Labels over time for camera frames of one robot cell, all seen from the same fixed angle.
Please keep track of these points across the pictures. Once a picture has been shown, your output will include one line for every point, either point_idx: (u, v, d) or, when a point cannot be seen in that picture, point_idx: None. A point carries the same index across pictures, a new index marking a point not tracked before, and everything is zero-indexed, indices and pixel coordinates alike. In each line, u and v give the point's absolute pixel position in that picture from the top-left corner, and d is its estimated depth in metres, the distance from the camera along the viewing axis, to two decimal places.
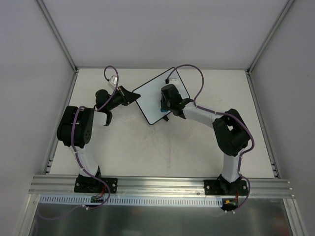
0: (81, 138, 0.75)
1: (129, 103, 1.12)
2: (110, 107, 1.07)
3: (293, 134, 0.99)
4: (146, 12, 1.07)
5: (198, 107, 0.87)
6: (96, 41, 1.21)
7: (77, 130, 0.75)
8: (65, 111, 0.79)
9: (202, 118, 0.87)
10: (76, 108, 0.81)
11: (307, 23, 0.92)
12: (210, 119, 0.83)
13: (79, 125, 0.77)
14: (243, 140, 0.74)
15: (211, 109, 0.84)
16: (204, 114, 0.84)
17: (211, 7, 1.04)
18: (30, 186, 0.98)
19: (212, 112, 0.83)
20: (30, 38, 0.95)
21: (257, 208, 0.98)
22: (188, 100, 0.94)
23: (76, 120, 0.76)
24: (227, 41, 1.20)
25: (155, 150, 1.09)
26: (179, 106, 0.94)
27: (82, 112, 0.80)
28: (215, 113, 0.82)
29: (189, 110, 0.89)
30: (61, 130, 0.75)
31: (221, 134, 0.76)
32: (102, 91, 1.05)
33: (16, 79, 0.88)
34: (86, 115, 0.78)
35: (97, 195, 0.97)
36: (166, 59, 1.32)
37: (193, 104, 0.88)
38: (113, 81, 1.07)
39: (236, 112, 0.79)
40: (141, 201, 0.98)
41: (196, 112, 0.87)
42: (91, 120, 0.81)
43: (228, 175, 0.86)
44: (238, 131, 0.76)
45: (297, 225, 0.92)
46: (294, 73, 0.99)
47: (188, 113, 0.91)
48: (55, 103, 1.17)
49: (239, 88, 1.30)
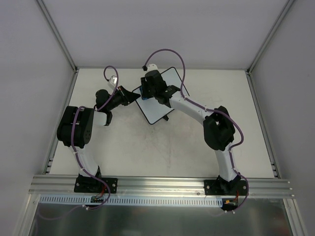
0: (81, 138, 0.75)
1: (129, 103, 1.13)
2: (110, 107, 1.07)
3: (293, 133, 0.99)
4: (145, 12, 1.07)
5: (187, 100, 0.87)
6: (97, 41, 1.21)
7: (77, 130, 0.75)
8: (65, 112, 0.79)
9: (189, 111, 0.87)
10: (76, 108, 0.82)
11: (307, 24, 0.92)
12: (200, 115, 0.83)
13: (79, 124, 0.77)
14: (228, 135, 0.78)
15: (201, 104, 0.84)
16: (194, 109, 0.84)
17: (211, 7, 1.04)
18: (30, 186, 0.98)
19: (202, 107, 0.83)
20: (30, 37, 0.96)
21: (257, 208, 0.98)
22: (174, 88, 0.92)
23: (76, 120, 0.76)
24: (227, 41, 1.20)
25: (155, 150, 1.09)
26: (165, 94, 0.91)
27: (82, 112, 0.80)
28: (205, 109, 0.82)
29: (177, 102, 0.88)
30: (61, 130, 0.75)
31: (209, 132, 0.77)
32: (103, 91, 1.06)
33: (17, 79, 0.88)
34: (86, 115, 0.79)
35: (97, 195, 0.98)
36: (166, 60, 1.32)
37: (181, 96, 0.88)
38: (113, 81, 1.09)
39: (224, 109, 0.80)
40: (141, 201, 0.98)
41: (185, 104, 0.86)
42: (91, 120, 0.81)
43: (223, 173, 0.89)
44: (224, 126, 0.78)
45: (297, 225, 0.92)
46: (294, 73, 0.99)
47: (174, 103, 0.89)
48: (55, 103, 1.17)
49: (239, 87, 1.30)
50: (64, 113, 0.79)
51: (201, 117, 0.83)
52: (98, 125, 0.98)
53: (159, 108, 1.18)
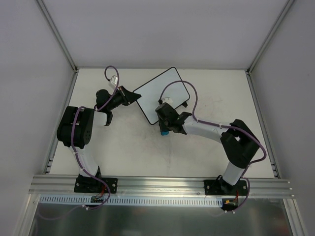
0: (81, 138, 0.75)
1: (129, 103, 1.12)
2: (110, 107, 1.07)
3: (293, 133, 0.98)
4: (146, 12, 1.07)
5: (199, 122, 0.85)
6: (97, 41, 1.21)
7: (77, 131, 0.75)
8: (65, 112, 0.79)
9: (204, 132, 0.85)
10: (76, 108, 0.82)
11: (307, 24, 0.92)
12: (216, 133, 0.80)
13: (79, 125, 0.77)
14: (253, 150, 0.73)
15: (215, 122, 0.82)
16: (208, 129, 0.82)
17: (212, 7, 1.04)
18: (30, 186, 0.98)
19: (216, 125, 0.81)
20: (30, 37, 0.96)
21: (257, 208, 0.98)
22: (186, 114, 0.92)
23: (76, 120, 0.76)
24: (227, 41, 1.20)
25: (155, 151, 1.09)
26: (177, 122, 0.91)
27: (82, 112, 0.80)
28: (220, 126, 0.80)
29: (190, 126, 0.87)
30: (61, 130, 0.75)
31: (232, 148, 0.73)
32: (103, 91, 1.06)
33: (17, 79, 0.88)
34: (86, 116, 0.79)
35: (97, 195, 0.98)
36: (166, 59, 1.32)
37: (194, 119, 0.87)
38: (113, 81, 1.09)
39: (242, 123, 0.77)
40: (141, 201, 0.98)
41: (198, 127, 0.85)
42: (91, 121, 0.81)
43: (230, 179, 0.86)
44: (246, 140, 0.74)
45: (297, 225, 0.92)
46: (294, 73, 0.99)
47: (188, 129, 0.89)
48: (55, 103, 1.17)
49: (239, 87, 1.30)
50: (64, 113, 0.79)
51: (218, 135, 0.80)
52: (98, 125, 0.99)
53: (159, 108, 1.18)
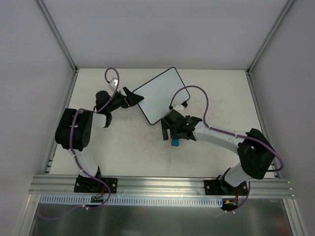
0: (80, 141, 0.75)
1: (128, 105, 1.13)
2: (110, 109, 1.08)
3: (293, 134, 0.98)
4: (145, 12, 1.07)
5: (211, 129, 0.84)
6: (96, 41, 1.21)
7: (76, 133, 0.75)
8: (64, 113, 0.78)
9: (219, 141, 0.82)
10: (75, 110, 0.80)
11: (307, 23, 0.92)
12: (232, 143, 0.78)
13: (78, 127, 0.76)
14: (269, 161, 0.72)
15: (231, 131, 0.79)
16: (223, 137, 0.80)
17: (212, 6, 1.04)
18: (30, 186, 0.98)
19: (232, 134, 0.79)
20: (30, 39, 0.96)
21: (256, 208, 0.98)
22: (196, 120, 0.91)
23: (74, 122, 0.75)
24: (227, 41, 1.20)
25: (155, 151, 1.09)
26: (188, 127, 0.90)
27: (81, 114, 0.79)
28: (236, 135, 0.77)
29: (202, 132, 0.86)
30: (59, 132, 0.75)
31: (248, 159, 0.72)
32: (104, 92, 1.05)
33: (17, 79, 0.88)
34: (85, 118, 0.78)
35: (97, 195, 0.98)
36: (166, 60, 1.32)
37: (205, 126, 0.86)
38: (113, 83, 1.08)
39: (257, 132, 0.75)
40: (141, 201, 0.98)
41: (210, 134, 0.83)
42: (90, 124, 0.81)
43: (232, 181, 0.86)
44: (262, 149, 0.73)
45: (297, 225, 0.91)
46: (294, 73, 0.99)
47: (199, 135, 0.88)
48: (55, 104, 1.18)
49: (239, 87, 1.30)
50: (63, 115, 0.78)
51: (233, 145, 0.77)
52: (98, 125, 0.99)
53: (159, 108, 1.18)
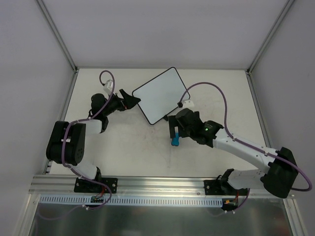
0: (73, 157, 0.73)
1: (125, 108, 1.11)
2: (106, 112, 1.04)
3: (293, 134, 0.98)
4: (145, 13, 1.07)
5: (236, 140, 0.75)
6: (96, 41, 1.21)
7: (68, 149, 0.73)
8: (55, 127, 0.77)
9: (243, 155, 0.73)
10: (67, 123, 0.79)
11: (307, 23, 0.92)
12: (260, 161, 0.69)
13: (70, 142, 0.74)
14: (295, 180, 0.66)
15: (260, 147, 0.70)
16: (251, 153, 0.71)
17: (212, 6, 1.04)
18: (30, 186, 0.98)
19: (261, 151, 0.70)
20: (30, 40, 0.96)
21: (256, 208, 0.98)
22: (216, 125, 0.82)
23: (66, 136, 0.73)
24: (227, 41, 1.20)
25: (155, 151, 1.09)
26: (208, 134, 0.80)
27: (74, 127, 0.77)
28: (266, 154, 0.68)
29: (224, 142, 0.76)
30: (51, 148, 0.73)
31: (277, 181, 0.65)
32: (100, 95, 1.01)
33: (17, 79, 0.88)
34: (78, 132, 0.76)
35: (97, 195, 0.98)
36: (166, 60, 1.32)
37: (230, 136, 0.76)
38: (110, 86, 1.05)
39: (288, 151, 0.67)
40: (141, 201, 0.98)
41: (235, 147, 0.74)
42: (83, 137, 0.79)
43: (236, 183, 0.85)
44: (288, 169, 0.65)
45: (297, 225, 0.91)
46: (294, 73, 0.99)
47: (219, 145, 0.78)
48: (55, 104, 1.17)
49: (239, 87, 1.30)
50: (54, 130, 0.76)
51: (263, 164, 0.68)
52: (93, 133, 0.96)
53: (159, 108, 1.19)
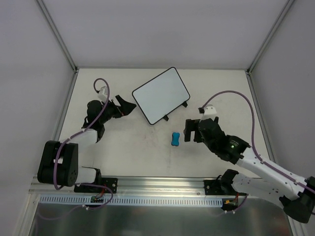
0: (65, 181, 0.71)
1: (121, 114, 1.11)
2: (102, 120, 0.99)
3: (293, 134, 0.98)
4: (145, 13, 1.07)
5: (265, 164, 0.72)
6: (96, 41, 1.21)
7: (60, 173, 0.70)
8: (46, 147, 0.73)
9: (271, 180, 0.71)
10: (58, 142, 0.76)
11: (307, 23, 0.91)
12: (289, 189, 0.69)
13: (62, 165, 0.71)
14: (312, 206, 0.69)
15: (289, 175, 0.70)
16: (280, 180, 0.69)
17: (212, 6, 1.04)
18: (30, 186, 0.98)
19: (291, 179, 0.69)
20: (30, 40, 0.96)
21: (256, 208, 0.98)
22: (241, 143, 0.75)
23: (58, 160, 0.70)
24: (227, 41, 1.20)
25: (155, 150, 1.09)
26: (232, 151, 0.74)
27: (66, 147, 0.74)
28: (296, 182, 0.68)
29: (250, 163, 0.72)
30: (43, 171, 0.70)
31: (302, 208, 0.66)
32: (95, 102, 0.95)
33: (17, 79, 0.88)
34: (69, 154, 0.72)
35: (97, 195, 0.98)
36: (166, 60, 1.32)
37: (258, 159, 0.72)
38: (104, 93, 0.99)
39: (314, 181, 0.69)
40: (141, 201, 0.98)
41: (264, 170, 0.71)
42: (76, 157, 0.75)
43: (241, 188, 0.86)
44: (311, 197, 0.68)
45: (297, 226, 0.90)
46: (294, 73, 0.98)
47: (244, 164, 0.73)
48: (55, 105, 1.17)
49: (239, 87, 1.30)
50: (45, 150, 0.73)
51: (291, 192, 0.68)
52: (90, 143, 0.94)
53: (159, 108, 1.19)
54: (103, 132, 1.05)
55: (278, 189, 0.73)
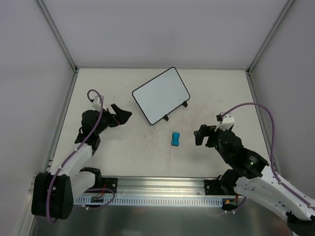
0: (60, 213, 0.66)
1: (117, 123, 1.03)
2: (98, 130, 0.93)
3: (293, 134, 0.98)
4: (145, 13, 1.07)
5: (281, 184, 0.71)
6: (96, 41, 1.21)
7: (54, 206, 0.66)
8: (37, 182, 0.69)
9: (285, 200, 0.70)
10: (49, 174, 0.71)
11: (307, 23, 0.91)
12: (300, 211, 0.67)
13: (55, 197, 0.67)
14: None
15: (304, 198, 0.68)
16: (294, 201, 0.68)
17: (212, 7, 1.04)
18: (30, 186, 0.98)
19: (305, 202, 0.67)
20: (30, 41, 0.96)
21: (256, 207, 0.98)
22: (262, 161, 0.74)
23: (50, 192, 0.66)
24: (226, 41, 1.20)
25: (155, 150, 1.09)
26: (251, 167, 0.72)
27: (57, 178, 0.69)
28: (309, 206, 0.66)
29: (266, 182, 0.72)
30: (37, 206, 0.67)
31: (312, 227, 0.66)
32: (89, 112, 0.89)
33: (17, 78, 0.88)
34: (61, 185, 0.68)
35: (97, 195, 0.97)
36: (166, 60, 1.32)
37: (275, 178, 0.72)
38: (98, 102, 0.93)
39: None
40: (141, 201, 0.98)
41: (279, 190, 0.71)
42: (70, 186, 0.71)
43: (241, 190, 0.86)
44: None
45: None
46: (294, 74, 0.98)
47: (259, 181, 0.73)
48: (55, 105, 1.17)
49: (239, 87, 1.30)
50: (36, 188, 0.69)
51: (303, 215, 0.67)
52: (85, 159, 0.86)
53: (159, 108, 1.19)
54: (98, 143, 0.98)
55: (290, 209, 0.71)
